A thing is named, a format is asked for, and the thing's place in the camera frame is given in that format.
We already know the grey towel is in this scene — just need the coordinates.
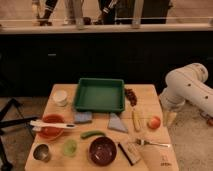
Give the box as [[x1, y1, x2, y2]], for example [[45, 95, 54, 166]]
[[108, 113, 128, 133]]

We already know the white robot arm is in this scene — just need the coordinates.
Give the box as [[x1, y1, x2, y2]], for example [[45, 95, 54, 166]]
[[159, 63, 213, 117]]

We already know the green plastic tray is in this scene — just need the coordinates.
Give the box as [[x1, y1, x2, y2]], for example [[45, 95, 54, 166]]
[[73, 78, 125, 113]]

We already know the dark red grape bunch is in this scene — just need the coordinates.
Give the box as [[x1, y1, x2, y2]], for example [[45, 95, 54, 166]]
[[125, 89, 137, 106]]

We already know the white paper cup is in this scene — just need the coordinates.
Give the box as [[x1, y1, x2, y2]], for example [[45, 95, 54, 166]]
[[53, 90, 68, 107]]

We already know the green cucumber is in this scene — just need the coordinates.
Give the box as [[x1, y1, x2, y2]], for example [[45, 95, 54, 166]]
[[80, 130, 105, 139]]

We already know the red apple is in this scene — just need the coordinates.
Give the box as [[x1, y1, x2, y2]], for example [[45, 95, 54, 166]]
[[147, 116, 161, 130]]

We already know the silver fork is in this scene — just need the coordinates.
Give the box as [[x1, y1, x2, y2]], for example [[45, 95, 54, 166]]
[[133, 138, 171, 147]]

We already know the dark purple bowl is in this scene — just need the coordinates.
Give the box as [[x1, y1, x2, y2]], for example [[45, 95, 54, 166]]
[[89, 137, 117, 166]]

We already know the brown scrubbing block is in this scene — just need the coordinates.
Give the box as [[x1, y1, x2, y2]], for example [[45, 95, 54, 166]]
[[118, 142, 141, 166]]

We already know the light green cup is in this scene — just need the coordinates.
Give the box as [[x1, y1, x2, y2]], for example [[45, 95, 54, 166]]
[[62, 139, 77, 157]]

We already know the orange bowl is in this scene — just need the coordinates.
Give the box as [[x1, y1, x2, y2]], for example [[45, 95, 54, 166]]
[[38, 114, 64, 140]]

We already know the small metal cup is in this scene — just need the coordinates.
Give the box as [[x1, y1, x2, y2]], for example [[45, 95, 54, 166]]
[[33, 144, 51, 162]]

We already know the black tripod stand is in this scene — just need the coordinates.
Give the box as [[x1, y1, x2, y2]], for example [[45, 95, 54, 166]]
[[0, 98, 36, 171]]

